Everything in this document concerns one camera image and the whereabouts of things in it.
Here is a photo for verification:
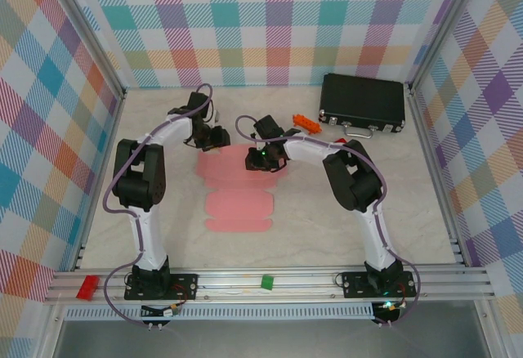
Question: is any pink paper box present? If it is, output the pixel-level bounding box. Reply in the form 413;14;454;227
194;147;277;235

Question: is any orange toy brick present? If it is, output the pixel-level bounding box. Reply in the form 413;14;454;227
292;113;323;135

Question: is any grey metal panel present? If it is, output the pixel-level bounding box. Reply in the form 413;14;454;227
52;320;491;358

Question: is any long red toy brick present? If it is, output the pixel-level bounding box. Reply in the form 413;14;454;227
76;275;101;302

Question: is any black case with metal handle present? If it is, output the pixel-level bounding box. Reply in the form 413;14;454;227
318;73;406;141

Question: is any aluminium side rail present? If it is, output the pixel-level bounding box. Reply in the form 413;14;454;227
406;83;469;269
71;87;127;273

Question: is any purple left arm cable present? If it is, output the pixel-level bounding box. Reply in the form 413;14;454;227
102;83;214;329

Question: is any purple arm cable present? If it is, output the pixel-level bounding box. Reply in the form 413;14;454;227
235;115;422;329
102;83;214;329

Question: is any aluminium cross rail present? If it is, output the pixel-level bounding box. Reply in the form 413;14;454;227
43;266;498;306

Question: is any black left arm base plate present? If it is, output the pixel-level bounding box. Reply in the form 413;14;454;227
123;271;200;302

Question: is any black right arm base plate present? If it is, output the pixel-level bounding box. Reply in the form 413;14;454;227
340;270;415;298

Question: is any white slotted cable duct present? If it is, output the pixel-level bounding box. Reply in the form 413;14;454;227
65;302;375;321

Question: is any aluminium frame upright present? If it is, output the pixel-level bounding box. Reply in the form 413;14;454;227
406;0;489;89
47;0;127;100

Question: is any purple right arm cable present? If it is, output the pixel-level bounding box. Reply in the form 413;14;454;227
235;115;422;329

